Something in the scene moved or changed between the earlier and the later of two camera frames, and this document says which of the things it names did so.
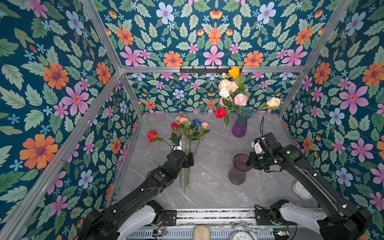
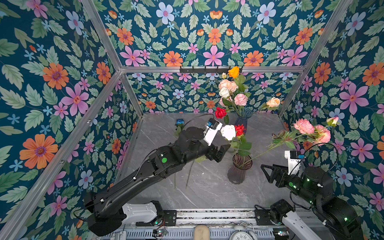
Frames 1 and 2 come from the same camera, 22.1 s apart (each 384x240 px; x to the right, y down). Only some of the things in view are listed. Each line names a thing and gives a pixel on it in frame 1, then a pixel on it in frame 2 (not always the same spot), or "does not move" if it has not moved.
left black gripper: [188, 163] → [215, 152]
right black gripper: [252, 164] → [282, 172]
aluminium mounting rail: [216, 217] does not move
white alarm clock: [241, 233] does not move
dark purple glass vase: [237, 172] does not move
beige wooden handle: [201, 232] does not move
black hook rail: [206, 70] does not move
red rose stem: [220, 113] does not move
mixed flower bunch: [189, 133] → [200, 159]
